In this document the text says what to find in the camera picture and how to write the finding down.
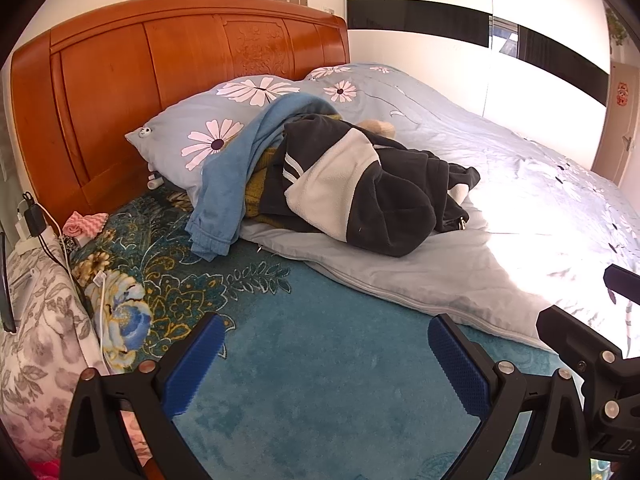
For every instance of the black flat device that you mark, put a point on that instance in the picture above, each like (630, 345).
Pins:
(6, 285)

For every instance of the grey-blue daisy print pillow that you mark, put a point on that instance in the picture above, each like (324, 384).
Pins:
(200, 115)

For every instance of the blue fleece garment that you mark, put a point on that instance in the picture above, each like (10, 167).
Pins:
(225, 175)

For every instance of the beige plush item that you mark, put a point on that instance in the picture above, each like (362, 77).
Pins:
(377, 126)

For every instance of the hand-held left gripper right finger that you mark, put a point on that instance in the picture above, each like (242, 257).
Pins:
(457, 370)

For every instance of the grey floral bedding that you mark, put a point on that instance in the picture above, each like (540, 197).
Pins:
(40, 360)

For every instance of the teal floral blanket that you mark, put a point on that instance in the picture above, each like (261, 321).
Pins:
(325, 385)

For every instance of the red door decoration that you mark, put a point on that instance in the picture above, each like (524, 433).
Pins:
(622, 94)

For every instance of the white power strip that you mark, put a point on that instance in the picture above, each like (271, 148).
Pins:
(22, 234)

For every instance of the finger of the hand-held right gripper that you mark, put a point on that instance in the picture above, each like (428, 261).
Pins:
(575, 335)
(625, 285)

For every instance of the black and white fleece jacket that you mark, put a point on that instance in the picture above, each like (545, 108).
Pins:
(400, 185)

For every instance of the grey-blue daisy print duvet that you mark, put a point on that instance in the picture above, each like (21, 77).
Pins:
(500, 210)

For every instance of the pink chevron cloth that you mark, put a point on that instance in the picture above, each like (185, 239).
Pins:
(92, 224)

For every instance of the mustard knitted sweater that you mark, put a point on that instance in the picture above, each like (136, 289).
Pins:
(255, 195)

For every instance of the white wardrobe with black stripe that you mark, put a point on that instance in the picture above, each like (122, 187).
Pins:
(425, 50)

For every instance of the green hanging plant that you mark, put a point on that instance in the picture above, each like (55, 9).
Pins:
(615, 25)

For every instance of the orange wooden headboard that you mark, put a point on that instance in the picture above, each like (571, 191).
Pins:
(100, 110)

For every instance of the beige room door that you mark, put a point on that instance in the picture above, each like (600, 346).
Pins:
(617, 130)

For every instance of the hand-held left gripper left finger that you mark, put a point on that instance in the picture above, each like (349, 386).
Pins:
(195, 367)

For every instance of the black charger plug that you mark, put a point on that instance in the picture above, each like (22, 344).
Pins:
(34, 220)

